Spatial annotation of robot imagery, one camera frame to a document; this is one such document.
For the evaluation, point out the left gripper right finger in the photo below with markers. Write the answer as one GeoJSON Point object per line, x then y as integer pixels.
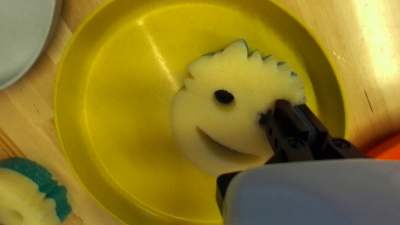
{"type": "Point", "coordinates": [325, 143]}

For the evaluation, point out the orange plate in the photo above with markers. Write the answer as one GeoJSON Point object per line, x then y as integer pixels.
{"type": "Point", "coordinates": [387, 150]}

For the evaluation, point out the grey plate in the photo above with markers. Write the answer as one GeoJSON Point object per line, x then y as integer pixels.
{"type": "Point", "coordinates": [22, 37]}

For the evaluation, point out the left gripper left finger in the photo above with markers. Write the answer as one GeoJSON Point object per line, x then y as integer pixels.
{"type": "Point", "coordinates": [287, 137]}

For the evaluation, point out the yellow smiling face sponge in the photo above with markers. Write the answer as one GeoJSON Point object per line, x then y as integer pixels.
{"type": "Point", "coordinates": [18, 193]}
{"type": "Point", "coordinates": [243, 81]}

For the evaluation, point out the yellow plate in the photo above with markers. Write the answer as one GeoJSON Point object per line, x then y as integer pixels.
{"type": "Point", "coordinates": [125, 109]}

